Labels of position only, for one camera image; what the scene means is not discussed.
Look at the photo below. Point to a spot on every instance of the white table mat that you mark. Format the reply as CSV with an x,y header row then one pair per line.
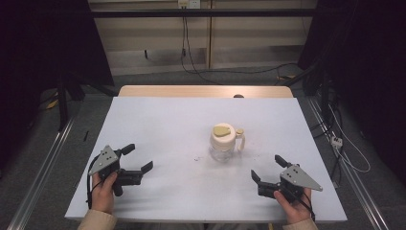
x,y
178,185

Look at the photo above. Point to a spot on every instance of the black horizontal bar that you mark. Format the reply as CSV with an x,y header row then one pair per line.
x,y
198,13

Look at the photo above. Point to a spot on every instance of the white wall socket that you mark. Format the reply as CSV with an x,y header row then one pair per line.
x,y
189,3

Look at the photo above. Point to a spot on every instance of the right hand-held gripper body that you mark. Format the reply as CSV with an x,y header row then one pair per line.
x,y
292,182

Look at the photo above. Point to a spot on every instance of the dark table grommet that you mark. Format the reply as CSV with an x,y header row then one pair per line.
x,y
238,96

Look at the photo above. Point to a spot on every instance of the person's right hand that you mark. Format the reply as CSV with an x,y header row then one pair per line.
x,y
294,209

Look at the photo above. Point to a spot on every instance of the wooden table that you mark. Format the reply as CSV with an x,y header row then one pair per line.
x,y
191,91

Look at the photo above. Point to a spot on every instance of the black metal stand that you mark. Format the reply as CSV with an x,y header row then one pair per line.
x,y
325,92
63,102

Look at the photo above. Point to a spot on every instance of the white power strip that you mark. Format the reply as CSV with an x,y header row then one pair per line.
x,y
336,141

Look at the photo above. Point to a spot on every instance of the dark curtain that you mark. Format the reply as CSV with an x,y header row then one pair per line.
x,y
367,64
38,48

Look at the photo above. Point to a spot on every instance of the small black stick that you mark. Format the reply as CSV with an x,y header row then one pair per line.
x,y
85,136

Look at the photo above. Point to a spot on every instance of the person's left hand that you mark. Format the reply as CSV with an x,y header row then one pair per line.
x,y
102,193

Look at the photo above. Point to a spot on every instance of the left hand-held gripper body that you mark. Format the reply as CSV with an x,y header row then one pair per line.
x,y
107,159

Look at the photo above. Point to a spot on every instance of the metal floor rail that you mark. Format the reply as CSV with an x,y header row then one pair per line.
x,y
351,179
41,172

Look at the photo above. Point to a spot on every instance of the clear jar with cream lid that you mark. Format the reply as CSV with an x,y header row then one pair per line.
x,y
225,142

